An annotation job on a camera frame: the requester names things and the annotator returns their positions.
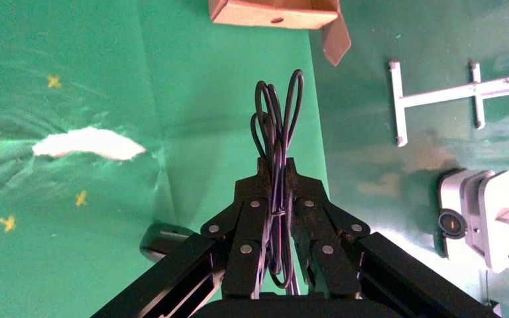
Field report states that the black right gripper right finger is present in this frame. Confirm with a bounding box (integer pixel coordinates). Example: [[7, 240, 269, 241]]
[[282, 157, 372, 299]]

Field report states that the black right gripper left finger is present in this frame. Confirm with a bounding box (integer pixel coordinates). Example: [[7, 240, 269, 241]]
[[201, 158, 277, 299]]

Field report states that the thin black cable bundle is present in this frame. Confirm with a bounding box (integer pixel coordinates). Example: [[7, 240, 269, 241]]
[[250, 69, 305, 291]]

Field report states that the open brown cardboard box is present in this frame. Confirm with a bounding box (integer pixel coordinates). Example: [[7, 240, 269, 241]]
[[208, 0, 353, 68]]

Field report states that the white wheeled robot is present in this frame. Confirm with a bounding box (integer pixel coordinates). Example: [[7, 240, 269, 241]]
[[436, 168, 509, 318]]

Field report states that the white adjustable table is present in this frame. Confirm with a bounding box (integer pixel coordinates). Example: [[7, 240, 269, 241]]
[[388, 61, 509, 148]]

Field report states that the green table cloth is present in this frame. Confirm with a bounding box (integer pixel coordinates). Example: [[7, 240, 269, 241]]
[[0, 0, 331, 318]]

